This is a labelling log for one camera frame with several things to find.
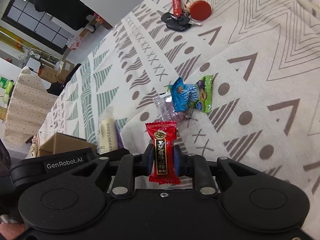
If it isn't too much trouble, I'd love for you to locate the purple clear candy packet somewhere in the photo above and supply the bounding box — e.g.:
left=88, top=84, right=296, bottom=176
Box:
left=153, top=92, right=197, bottom=126

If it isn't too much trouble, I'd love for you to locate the red key strap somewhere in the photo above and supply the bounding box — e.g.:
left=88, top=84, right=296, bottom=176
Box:
left=170, top=0, right=184, bottom=18

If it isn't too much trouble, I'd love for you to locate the black bag on floor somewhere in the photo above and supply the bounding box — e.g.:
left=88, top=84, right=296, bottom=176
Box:
left=46, top=62, right=83, bottom=97

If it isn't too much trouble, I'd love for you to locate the water bottle pack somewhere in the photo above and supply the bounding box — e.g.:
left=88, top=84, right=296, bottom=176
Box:
left=66, top=36, right=84, bottom=50

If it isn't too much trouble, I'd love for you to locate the round table with dotted cloth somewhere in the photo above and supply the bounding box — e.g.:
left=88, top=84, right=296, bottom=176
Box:
left=4, top=67, right=57, bottom=147

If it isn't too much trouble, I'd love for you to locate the black car key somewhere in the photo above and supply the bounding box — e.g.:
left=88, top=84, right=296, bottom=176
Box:
left=157, top=11, right=202, bottom=32

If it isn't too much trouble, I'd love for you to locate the red round keychain charm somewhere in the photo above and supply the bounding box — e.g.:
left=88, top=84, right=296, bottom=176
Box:
left=189, top=0, right=212, bottom=21

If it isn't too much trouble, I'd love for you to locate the green soda bottle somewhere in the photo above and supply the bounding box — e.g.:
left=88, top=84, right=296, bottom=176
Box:
left=0, top=76, right=14, bottom=104

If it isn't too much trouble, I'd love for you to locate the person in black coat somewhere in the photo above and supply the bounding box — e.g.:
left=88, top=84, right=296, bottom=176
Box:
left=27, top=0, right=96, bottom=33

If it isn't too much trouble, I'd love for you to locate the black framed glass door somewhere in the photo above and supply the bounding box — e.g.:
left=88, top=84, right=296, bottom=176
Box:
left=2, top=0, right=72, bottom=55

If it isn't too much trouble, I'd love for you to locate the small cardboard box on floor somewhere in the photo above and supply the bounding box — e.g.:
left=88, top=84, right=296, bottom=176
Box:
left=38, top=60, right=75, bottom=83

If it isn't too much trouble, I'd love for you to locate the brown cardboard box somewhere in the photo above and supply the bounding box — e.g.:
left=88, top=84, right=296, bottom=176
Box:
left=36, top=133, right=97, bottom=157

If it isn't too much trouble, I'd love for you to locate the patterned bed cover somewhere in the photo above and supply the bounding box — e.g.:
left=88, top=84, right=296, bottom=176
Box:
left=33, top=0, right=319, bottom=239

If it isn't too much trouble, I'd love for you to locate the red candy packet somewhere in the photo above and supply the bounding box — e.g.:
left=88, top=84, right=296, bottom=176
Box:
left=145, top=121, right=181, bottom=185

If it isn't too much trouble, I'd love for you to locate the person's left hand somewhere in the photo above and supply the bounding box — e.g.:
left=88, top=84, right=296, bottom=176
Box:
left=0, top=223, right=26, bottom=240

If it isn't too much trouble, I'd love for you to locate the green plum candy packet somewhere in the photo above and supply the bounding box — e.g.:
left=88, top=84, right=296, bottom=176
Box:
left=195, top=75, right=215, bottom=113

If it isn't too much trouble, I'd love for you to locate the blue candy packet upper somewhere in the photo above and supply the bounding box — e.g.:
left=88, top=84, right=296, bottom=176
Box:
left=167, top=77, right=200, bottom=112

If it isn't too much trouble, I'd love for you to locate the white blue cake pack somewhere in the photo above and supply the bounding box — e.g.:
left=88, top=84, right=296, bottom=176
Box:
left=98, top=107, right=124, bottom=155

